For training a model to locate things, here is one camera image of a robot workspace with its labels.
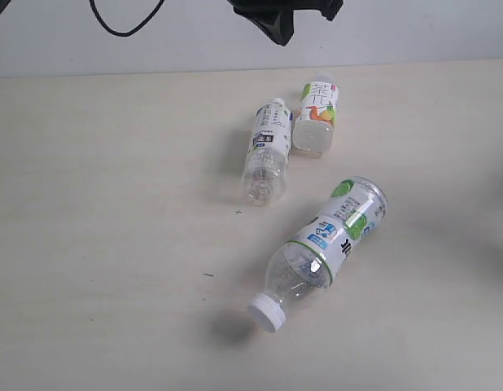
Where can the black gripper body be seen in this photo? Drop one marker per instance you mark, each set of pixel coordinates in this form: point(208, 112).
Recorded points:
point(275, 18)

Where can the tea bottle with orange bird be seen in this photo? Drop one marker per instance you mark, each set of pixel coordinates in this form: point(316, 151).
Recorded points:
point(314, 123)

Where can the clear bottle white blue label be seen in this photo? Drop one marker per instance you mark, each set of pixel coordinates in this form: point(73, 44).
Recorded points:
point(265, 169)

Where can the lime label clear bottle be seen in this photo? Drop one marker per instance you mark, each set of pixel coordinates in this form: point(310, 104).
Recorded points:
point(307, 264)

